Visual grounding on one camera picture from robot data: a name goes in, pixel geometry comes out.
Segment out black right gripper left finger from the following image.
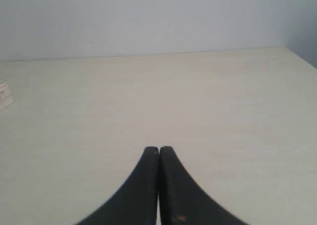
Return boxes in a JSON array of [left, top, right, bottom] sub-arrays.
[[79, 146, 159, 225]]

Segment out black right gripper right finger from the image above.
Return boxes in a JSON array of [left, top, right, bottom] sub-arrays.
[[159, 146, 244, 225]]

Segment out largest wooden cube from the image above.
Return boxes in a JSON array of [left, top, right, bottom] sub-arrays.
[[0, 80, 14, 111]]

